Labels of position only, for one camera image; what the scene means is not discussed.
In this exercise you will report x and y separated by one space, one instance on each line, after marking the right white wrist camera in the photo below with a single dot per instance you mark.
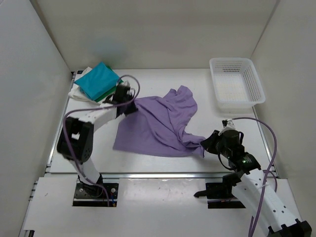
227 125

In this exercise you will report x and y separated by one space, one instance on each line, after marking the white plastic basket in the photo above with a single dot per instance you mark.
236 83

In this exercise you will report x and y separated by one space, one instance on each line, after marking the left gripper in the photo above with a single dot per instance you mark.
133 109

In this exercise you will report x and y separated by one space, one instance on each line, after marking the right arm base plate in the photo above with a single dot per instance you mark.
219 194

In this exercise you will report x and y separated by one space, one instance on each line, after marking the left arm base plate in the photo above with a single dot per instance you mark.
91 196

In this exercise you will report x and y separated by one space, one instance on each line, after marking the purple t shirt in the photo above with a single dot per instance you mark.
157 128

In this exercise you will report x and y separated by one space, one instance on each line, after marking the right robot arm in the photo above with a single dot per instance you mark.
246 183

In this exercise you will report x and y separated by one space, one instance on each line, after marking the white folded t shirt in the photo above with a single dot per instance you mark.
76 94

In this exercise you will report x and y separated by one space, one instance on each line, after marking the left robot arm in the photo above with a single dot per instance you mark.
76 141

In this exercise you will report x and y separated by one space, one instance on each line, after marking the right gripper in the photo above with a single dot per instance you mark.
208 144

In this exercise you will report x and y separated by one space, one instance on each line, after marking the green folded t shirt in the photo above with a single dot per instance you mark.
107 93

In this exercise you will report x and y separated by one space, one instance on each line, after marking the teal folded t shirt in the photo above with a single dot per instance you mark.
97 82

